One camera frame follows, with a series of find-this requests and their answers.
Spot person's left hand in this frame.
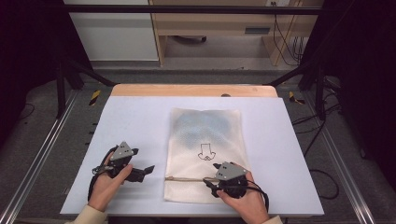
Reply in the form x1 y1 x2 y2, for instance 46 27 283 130
87 151 134 213

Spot aluminium floor rail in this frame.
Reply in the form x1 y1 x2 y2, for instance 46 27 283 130
0 89 79 224
302 90 377 224

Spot yellow black tape strip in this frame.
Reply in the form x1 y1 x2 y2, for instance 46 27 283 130
288 91 306 105
89 89 103 107

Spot person's right hand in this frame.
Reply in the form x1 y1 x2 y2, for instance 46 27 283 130
216 161 271 224

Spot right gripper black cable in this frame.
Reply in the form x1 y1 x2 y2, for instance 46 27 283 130
238 178 271 214

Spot black floor cable loop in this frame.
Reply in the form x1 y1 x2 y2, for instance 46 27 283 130
290 102 341 201

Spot thin black floor cable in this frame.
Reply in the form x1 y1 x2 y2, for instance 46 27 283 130
18 102 35 121

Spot black metal stand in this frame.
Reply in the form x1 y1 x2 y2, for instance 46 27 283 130
55 58 119 119
266 58 329 121

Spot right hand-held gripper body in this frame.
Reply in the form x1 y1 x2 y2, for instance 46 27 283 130
212 161 250 200

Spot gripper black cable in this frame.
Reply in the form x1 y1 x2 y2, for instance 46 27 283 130
87 145 120 202
238 178 271 214

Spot white table mat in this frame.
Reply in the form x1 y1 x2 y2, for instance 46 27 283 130
59 95 325 217

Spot light wooden desk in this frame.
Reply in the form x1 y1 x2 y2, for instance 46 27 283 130
148 0 325 67

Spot cream mesh zipper laundry bag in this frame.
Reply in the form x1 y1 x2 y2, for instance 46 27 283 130
163 106 252 205

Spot black curtain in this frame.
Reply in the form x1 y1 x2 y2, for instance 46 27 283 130
0 0 93 147
300 0 396 190

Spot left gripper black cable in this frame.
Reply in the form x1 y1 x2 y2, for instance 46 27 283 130
87 145 120 202

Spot white cabinet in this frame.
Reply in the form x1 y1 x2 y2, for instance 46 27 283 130
63 0 160 63

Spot black hanging desk cables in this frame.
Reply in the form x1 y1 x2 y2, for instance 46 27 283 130
270 1 305 67

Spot black horizontal frame bar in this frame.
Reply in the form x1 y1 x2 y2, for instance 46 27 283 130
61 4 323 16

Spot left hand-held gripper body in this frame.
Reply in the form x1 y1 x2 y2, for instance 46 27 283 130
105 141 146 183

